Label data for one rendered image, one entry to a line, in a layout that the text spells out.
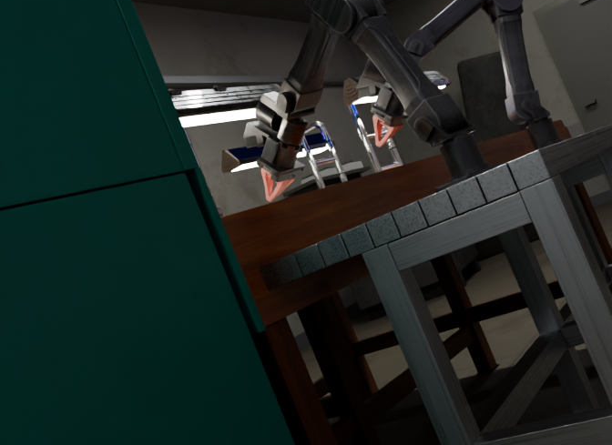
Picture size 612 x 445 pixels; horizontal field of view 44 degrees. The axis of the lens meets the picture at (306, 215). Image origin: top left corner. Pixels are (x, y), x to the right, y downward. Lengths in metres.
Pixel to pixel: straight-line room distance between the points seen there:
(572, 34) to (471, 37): 1.10
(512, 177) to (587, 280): 0.16
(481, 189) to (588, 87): 7.43
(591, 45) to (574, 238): 7.47
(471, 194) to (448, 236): 0.07
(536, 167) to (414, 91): 0.41
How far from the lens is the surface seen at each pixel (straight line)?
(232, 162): 2.59
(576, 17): 8.48
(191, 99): 1.71
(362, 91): 1.90
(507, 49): 1.92
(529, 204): 1.01
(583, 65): 8.44
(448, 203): 1.04
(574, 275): 1.01
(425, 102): 1.33
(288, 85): 1.58
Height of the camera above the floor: 0.65
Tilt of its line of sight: 3 degrees up
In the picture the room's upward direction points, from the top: 22 degrees counter-clockwise
